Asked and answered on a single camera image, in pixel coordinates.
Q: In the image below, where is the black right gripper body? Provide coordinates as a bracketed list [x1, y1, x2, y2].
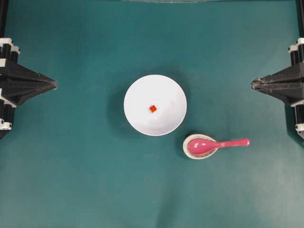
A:
[287, 37, 304, 133]

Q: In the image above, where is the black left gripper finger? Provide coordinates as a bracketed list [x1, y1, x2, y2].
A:
[1, 84, 57, 105]
[0, 59, 57, 86]

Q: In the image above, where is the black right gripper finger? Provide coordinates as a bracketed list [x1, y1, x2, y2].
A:
[251, 85, 304, 104]
[251, 64, 304, 87]

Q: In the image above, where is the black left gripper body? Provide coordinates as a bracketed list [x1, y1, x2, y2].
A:
[0, 37, 21, 131]

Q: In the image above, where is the pink plastic spoon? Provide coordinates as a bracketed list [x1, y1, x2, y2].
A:
[188, 139, 251, 154]

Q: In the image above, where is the small red block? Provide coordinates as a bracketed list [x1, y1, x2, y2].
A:
[149, 105, 157, 113]

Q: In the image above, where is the speckled ceramic spoon rest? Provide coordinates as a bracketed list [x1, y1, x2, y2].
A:
[182, 134, 217, 160]

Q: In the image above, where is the white round bowl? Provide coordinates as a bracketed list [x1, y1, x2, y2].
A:
[123, 75, 187, 136]

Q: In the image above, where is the black frame post left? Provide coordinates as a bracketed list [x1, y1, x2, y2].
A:
[0, 0, 9, 38]

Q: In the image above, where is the black frame post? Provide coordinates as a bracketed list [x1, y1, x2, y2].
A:
[0, 0, 9, 38]
[296, 0, 304, 38]

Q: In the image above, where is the black frame post right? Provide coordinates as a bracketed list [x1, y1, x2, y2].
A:
[296, 0, 304, 38]

